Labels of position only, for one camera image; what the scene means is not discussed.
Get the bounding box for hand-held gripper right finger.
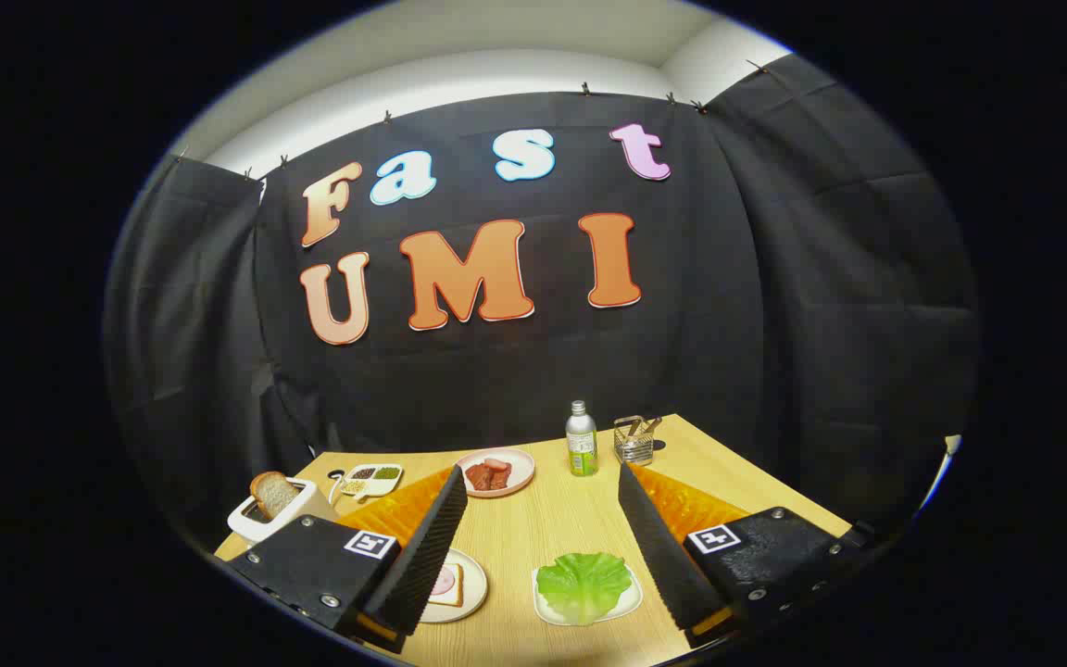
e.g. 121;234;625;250
617;461;877;650

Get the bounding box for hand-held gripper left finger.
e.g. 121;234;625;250
226;463;470;655

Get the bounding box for green lettuce leaf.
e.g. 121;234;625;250
536;553;634;624

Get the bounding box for white bread slice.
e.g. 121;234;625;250
250;471;299;520

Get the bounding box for bread slice with ham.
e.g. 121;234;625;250
429;562;465;608

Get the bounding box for round white plate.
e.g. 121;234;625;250
418;548;489;623

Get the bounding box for square white plate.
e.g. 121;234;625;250
532;565;644;627

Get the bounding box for brown meat slices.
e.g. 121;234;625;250
466;460;512;492

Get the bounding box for white divided bean dish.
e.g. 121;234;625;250
339;463;404;502

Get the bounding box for pink plate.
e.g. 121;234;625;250
455;448;536;499

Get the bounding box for green label metal bottle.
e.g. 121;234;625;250
565;400;599;477

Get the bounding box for white toaster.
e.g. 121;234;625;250
228;477;341;544

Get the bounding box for black backdrop cloth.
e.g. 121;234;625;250
103;56;981;557

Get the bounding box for wire mesh holder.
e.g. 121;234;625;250
613;416;657;466

